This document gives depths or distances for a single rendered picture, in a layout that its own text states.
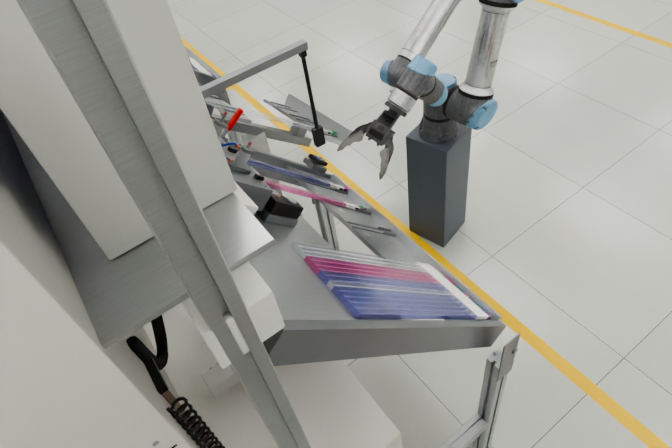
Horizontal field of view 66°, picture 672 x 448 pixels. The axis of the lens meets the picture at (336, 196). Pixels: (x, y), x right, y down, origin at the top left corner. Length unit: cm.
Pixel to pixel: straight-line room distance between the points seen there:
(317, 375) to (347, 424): 14
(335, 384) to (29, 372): 88
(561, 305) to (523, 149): 92
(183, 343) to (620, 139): 230
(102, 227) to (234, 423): 83
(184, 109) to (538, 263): 193
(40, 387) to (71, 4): 35
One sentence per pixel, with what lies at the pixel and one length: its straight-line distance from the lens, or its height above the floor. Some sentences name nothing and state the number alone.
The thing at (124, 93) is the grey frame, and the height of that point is 164.
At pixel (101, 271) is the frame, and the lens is 61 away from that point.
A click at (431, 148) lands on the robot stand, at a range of 194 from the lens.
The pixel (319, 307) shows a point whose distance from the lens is 79.
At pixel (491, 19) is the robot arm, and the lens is 170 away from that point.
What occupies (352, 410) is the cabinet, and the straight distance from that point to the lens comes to 128.
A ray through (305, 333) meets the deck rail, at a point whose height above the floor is 121.
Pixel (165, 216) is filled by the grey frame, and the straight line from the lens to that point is 41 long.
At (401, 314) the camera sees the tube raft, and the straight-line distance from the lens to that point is 93.
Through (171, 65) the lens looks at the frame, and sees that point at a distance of 52.
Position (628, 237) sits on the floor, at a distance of 249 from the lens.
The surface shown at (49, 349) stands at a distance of 52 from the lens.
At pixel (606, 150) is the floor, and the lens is 287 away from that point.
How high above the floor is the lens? 180
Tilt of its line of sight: 45 degrees down
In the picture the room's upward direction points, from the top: 10 degrees counter-clockwise
